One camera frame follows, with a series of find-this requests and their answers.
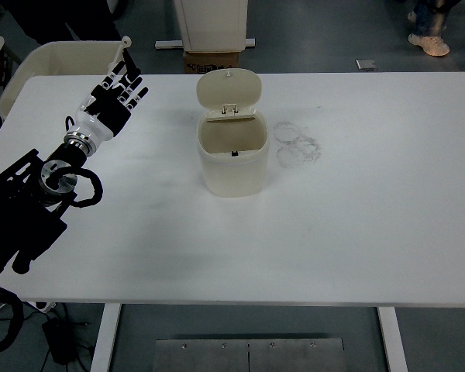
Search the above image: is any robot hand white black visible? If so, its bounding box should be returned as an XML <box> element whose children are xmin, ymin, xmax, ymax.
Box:
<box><xmin>71</xmin><ymin>61</ymin><xmax>150</xmax><ymax>143</ymax></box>

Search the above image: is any cream plastic trash bin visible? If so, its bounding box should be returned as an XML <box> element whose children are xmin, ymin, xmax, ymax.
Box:
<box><xmin>195</xmin><ymin>67</ymin><xmax>271</xmax><ymax>198</ymax></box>

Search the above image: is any grey metal base bar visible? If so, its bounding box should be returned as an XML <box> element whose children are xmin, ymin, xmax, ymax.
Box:
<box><xmin>155</xmin><ymin>37</ymin><xmax>257</xmax><ymax>50</ymax></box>

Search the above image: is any cream plastic chair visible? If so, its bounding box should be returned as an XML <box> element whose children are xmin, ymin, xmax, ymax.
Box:
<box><xmin>0</xmin><ymin>36</ymin><xmax>133</xmax><ymax>121</ymax></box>

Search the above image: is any black power adapter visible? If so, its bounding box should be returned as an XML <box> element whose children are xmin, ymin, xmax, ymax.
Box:
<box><xmin>41</xmin><ymin>317</ymin><xmax>75</xmax><ymax>365</ymax></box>

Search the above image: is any white table leg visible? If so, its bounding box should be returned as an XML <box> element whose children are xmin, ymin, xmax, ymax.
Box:
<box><xmin>89</xmin><ymin>304</ymin><xmax>122</xmax><ymax>372</ymax></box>
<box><xmin>377</xmin><ymin>307</ymin><xmax>408</xmax><ymax>372</ymax></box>

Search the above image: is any person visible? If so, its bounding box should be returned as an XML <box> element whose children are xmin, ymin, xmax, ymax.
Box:
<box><xmin>406</xmin><ymin>0</ymin><xmax>464</xmax><ymax>58</ymax></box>

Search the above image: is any brown cardboard box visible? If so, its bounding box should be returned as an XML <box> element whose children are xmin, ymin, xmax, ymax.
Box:
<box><xmin>183</xmin><ymin>50</ymin><xmax>241</xmax><ymax>74</ymax></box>

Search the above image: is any black floor cable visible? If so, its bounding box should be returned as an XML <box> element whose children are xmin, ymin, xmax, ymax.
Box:
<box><xmin>22</xmin><ymin>303</ymin><xmax>96</xmax><ymax>367</ymax></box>

